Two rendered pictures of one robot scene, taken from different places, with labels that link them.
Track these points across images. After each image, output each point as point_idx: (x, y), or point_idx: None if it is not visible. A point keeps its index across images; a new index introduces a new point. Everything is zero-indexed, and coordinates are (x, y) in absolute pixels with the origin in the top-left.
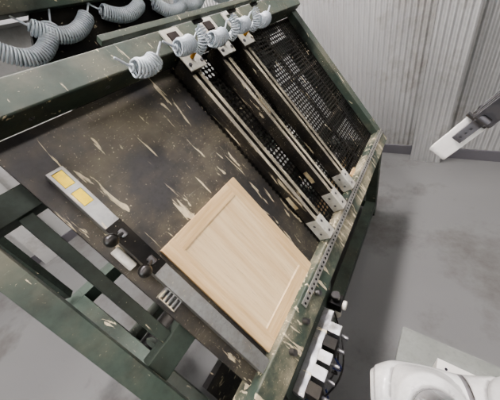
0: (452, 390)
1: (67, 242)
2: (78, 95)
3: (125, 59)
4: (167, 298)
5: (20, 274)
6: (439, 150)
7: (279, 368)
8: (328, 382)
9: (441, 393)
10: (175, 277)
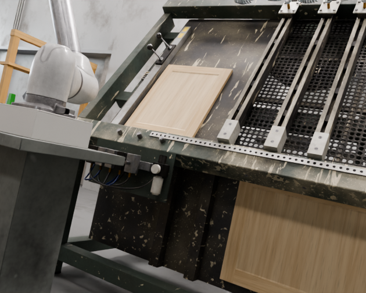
0: (77, 53)
1: None
2: (222, 10)
3: (253, 2)
4: None
5: (147, 39)
6: None
7: (111, 129)
8: None
9: (79, 46)
10: (155, 70)
